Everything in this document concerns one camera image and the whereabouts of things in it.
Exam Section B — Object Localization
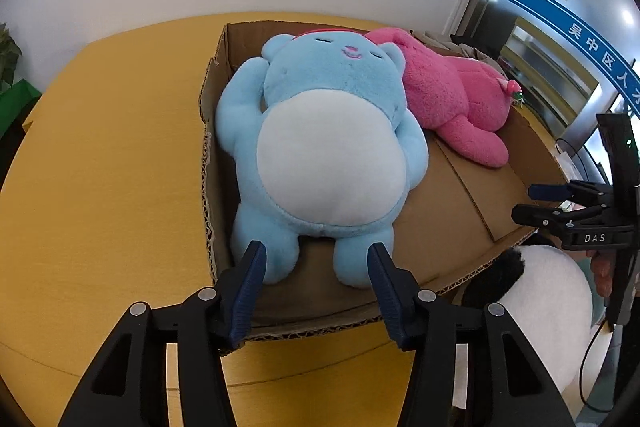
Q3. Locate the green box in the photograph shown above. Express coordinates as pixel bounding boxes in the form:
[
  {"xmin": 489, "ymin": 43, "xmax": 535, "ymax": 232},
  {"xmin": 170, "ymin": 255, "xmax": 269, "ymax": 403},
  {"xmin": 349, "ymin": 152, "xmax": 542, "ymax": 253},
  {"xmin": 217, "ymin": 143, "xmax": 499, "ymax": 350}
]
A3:
[{"xmin": 0, "ymin": 79, "xmax": 43, "ymax": 138}]

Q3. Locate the green potted plant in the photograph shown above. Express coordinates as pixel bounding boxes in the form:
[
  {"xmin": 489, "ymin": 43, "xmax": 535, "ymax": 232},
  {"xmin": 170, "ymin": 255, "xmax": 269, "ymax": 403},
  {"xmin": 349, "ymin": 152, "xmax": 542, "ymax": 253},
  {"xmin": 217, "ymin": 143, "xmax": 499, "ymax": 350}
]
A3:
[{"xmin": 0, "ymin": 23, "xmax": 24, "ymax": 94}]

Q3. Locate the black and white panda plush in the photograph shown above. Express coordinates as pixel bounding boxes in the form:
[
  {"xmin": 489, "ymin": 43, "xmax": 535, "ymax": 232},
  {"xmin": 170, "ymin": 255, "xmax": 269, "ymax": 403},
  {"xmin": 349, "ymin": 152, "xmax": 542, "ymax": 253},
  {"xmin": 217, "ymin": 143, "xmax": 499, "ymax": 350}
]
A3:
[{"xmin": 460, "ymin": 244, "xmax": 594, "ymax": 409}]

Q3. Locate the person's right hand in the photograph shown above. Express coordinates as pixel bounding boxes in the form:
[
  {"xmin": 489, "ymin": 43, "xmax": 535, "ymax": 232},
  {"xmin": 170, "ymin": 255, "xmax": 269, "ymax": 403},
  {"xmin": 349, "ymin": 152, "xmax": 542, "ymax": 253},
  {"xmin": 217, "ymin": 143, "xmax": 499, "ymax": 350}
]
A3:
[{"xmin": 589, "ymin": 251, "xmax": 615, "ymax": 299}]

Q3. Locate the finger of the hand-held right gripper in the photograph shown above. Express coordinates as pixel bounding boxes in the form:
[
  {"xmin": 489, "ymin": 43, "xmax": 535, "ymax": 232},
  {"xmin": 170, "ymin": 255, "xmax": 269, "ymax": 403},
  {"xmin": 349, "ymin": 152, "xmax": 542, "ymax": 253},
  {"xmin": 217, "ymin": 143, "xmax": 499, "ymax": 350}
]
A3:
[
  {"xmin": 528, "ymin": 180, "xmax": 616, "ymax": 214},
  {"xmin": 511, "ymin": 203, "xmax": 615, "ymax": 239}
]

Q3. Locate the pink plush toy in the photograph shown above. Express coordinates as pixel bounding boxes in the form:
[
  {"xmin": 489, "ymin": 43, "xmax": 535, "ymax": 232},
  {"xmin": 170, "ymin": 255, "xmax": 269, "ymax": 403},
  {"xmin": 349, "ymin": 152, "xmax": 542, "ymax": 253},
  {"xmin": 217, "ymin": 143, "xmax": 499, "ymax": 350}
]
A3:
[{"xmin": 365, "ymin": 27, "xmax": 526, "ymax": 169}]

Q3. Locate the black cable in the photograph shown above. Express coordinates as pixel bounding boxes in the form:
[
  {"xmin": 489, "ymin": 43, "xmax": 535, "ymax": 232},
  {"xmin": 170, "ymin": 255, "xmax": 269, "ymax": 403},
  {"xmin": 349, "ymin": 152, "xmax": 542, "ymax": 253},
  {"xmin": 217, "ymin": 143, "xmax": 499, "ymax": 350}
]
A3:
[
  {"xmin": 554, "ymin": 138, "xmax": 608, "ymax": 186},
  {"xmin": 579, "ymin": 321, "xmax": 618, "ymax": 414}
]

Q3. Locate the grey cloth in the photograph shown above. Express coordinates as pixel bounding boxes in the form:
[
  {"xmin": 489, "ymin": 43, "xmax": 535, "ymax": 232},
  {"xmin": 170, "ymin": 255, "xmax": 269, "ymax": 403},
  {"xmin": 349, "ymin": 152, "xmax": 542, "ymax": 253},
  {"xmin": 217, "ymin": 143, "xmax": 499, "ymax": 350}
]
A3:
[{"xmin": 411, "ymin": 30, "xmax": 507, "ymax": 72}]

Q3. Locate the brown cardboard box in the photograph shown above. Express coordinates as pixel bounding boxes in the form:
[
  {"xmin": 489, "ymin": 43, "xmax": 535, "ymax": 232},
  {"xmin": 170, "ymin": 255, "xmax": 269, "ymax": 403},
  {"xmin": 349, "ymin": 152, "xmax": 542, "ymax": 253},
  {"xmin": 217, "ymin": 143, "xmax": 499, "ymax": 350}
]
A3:
[{"xmin": 199, "ymin": 22, "xmax": 571, "ymax": 351}]

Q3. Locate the blue plush bear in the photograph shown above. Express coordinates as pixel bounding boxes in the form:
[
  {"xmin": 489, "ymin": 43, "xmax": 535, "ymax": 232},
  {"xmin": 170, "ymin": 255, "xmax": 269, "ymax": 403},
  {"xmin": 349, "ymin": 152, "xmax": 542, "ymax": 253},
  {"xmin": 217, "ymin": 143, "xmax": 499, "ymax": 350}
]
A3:
[{"xmin": 215, "ymin": 32, "xmax": 431, "ymax": 291}]

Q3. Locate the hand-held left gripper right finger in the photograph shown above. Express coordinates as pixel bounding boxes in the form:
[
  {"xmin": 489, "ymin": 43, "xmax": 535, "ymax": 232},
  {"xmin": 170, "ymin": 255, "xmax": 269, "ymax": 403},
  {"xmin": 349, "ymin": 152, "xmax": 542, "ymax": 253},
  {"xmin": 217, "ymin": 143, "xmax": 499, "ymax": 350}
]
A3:
[{"xmin": 367, "ymin": 242, "xmax": 577, "ymax": 427}]

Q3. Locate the blue banner strip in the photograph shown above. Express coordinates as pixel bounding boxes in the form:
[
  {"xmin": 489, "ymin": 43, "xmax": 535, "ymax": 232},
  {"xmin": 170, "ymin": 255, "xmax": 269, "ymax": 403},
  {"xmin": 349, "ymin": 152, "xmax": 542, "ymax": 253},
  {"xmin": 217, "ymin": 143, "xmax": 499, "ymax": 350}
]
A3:
[{"xmin": 492, "ymin": 0, "xmax": 640, "ymax": 118}]

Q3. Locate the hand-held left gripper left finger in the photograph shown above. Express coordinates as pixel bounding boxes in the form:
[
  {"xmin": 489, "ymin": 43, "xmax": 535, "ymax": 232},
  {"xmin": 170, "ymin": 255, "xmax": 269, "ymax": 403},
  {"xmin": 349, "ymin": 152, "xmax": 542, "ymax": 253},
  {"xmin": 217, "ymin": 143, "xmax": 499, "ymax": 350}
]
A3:
[{"xmin": 57, "ymin": 239, "xmax": 268, "ymax": 427}]

